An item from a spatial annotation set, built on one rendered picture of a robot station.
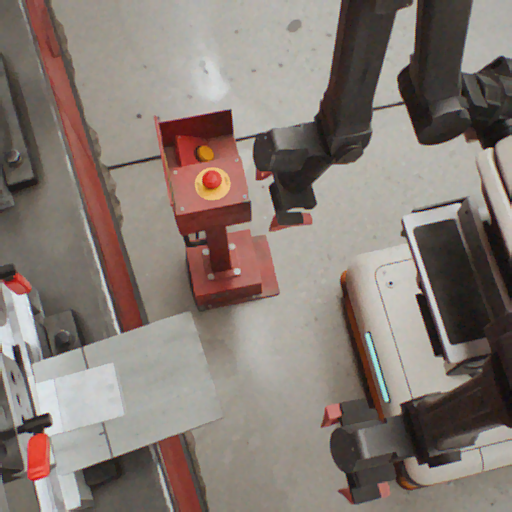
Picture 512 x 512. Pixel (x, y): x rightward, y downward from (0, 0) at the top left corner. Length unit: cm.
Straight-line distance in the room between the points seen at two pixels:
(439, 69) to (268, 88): 159
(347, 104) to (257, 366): 133
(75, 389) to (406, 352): 100
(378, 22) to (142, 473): 82
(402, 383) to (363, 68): 116
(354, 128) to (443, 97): 12
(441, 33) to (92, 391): 73
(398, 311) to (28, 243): 99
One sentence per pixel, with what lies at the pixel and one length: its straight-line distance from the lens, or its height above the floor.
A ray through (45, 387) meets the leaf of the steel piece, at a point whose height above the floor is 100.
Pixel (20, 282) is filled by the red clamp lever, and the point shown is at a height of 120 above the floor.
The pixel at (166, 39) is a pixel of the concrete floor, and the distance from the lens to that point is 265.
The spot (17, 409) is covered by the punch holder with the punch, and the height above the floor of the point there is 124.
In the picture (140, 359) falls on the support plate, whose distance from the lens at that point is 120.
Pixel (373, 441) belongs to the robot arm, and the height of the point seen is 122.
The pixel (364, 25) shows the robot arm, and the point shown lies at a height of 149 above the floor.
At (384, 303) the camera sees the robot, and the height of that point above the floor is 28.
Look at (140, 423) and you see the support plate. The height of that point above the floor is 100.
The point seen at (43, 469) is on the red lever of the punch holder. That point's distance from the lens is 89.
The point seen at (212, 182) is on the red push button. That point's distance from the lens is 149.
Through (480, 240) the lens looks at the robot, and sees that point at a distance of 118.
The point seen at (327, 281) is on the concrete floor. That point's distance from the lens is 226.
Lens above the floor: 217
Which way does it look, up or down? 72 degrees down
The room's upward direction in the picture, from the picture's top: 2 degrees counter-clockwise
